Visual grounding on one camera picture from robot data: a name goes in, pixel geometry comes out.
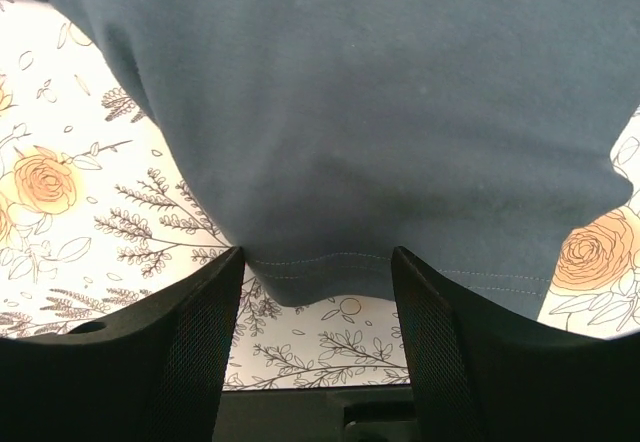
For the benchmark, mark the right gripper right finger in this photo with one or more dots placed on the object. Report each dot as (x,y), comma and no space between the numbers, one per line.
(480,372)

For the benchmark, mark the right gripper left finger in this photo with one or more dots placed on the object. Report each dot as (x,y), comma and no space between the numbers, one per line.
(153,371)

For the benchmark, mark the floral table mat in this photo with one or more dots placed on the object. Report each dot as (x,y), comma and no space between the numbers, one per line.
(96,216)

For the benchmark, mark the dark blue t-shirt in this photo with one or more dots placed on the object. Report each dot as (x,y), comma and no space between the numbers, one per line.
(319,135)

